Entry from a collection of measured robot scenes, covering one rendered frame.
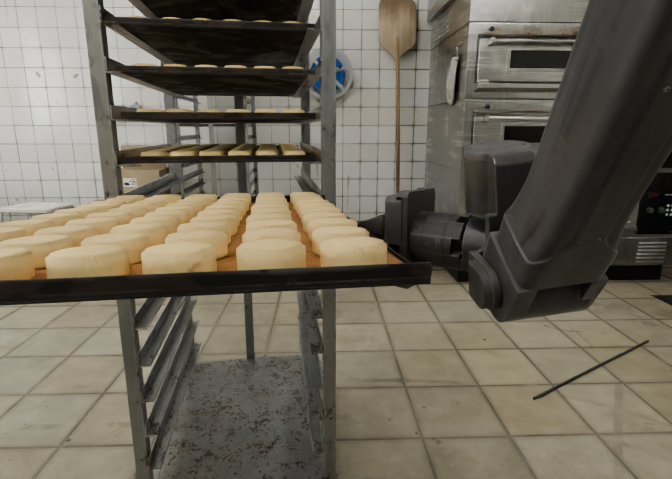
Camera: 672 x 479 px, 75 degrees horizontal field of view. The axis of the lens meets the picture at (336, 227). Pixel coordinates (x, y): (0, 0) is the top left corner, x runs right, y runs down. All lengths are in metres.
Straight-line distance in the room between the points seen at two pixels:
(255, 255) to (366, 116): 3.52
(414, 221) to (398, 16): 3.48
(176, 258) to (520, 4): 2.91
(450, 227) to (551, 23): 2.76
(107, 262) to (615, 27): 0.31
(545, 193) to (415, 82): 3.60
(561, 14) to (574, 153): 2.93
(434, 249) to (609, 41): 0.26
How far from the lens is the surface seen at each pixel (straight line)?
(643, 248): 3.60
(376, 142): 3.81
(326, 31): 0.98
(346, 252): 0.31
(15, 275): 0.36
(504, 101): 3.00
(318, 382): 1.15
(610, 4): 0.24
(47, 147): 4.41
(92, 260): 0.32
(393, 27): 3.85
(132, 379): 1.15
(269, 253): 0.30
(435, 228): 0.45
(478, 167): 0.40
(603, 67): 0.25
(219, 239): 0.37
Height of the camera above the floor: 1.02
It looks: 13 degrees down
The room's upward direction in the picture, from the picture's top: straight up
